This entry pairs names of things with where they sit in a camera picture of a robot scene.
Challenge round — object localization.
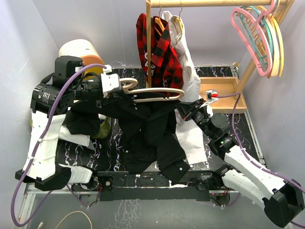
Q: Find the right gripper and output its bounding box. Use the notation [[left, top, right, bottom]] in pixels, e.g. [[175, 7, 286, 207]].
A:
[[175, 99, 214, 139]]

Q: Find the beige plastic hanger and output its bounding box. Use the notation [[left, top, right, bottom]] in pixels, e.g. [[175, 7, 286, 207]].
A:
[[120, 78, 184, 103]]

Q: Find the black button shirt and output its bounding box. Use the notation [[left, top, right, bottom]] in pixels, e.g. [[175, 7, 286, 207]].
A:
[[64, 91, 190, 184]]

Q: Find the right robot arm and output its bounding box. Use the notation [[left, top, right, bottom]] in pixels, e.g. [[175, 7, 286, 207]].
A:
[[177, 99, 305, 228]]

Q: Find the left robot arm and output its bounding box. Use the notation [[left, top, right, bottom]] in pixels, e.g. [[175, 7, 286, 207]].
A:
[[15, 56, 112, 191]]

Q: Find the white hanging shirt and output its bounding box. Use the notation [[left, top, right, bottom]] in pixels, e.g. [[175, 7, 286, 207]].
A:
[[162, 11, 207, 165]]

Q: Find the red plaid hanging shirt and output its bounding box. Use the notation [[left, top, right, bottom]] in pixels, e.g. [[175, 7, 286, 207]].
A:
[[136, 13, 183, 89]]

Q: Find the white shirt in basket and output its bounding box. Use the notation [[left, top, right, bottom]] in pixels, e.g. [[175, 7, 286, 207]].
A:
[[58, 114, 108, 147]]

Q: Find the teal plastic hanger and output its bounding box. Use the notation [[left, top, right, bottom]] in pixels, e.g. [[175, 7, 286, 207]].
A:
[[238, 0, 281, 67]]

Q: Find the pink plastic hanger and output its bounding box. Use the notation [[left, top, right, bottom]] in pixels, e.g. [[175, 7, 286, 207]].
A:
[[230, 0, 279, 76]]

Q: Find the yellow plastic hanger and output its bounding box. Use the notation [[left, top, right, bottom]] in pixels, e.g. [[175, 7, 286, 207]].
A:
[[245, 6, 286, 78]]

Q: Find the green plastic laundry basket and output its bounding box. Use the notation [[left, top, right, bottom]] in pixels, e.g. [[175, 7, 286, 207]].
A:
[[32, 111, 110, 141]]

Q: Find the wooden clothes rack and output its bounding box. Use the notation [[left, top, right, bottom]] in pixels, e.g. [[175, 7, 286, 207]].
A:
[[146, 0, 293, 114]]

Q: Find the round pastel drawer box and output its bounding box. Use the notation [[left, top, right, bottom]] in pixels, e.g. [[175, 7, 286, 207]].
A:
[[58, 39, 104, 66]]

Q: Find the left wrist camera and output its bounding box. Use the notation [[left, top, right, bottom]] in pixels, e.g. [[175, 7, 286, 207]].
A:
[[101, 65, 122, 93]]

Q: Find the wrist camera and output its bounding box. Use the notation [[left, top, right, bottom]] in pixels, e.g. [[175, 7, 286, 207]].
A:
[[200, 89, 218, 108], [101, 65, 122, 93]]

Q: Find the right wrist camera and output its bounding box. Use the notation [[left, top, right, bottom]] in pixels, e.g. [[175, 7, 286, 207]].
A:
[[200, 89, 218, 108]]

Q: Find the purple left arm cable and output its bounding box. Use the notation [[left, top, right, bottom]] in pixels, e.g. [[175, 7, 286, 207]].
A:
[[10, 63, 108, 227]]

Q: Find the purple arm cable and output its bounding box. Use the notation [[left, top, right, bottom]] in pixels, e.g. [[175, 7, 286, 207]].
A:
[[197, 93, 305, 229], [10, 63, 108, 227]]

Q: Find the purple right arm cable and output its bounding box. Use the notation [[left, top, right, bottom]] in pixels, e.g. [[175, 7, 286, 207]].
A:
[[197, 93, 305, 229]]

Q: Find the aluminium table frame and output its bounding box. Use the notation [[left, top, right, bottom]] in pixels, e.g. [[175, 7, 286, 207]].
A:
[[16, 174, 295, 229]]

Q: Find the cream cable on floor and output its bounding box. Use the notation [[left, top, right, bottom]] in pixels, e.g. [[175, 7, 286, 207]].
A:
[[37, 211, 93, 229]]

